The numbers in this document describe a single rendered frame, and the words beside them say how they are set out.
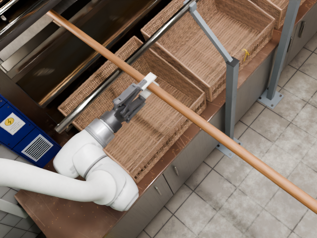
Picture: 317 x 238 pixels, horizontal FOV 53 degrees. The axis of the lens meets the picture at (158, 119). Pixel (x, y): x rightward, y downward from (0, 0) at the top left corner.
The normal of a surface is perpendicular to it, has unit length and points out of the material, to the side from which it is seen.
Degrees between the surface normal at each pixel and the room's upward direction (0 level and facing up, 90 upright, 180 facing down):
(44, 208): 0
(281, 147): 0
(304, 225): 0
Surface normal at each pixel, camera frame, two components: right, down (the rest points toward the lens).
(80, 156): 0.00, -0.24
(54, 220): -0.18, -0.45
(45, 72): 0.61, 0.36
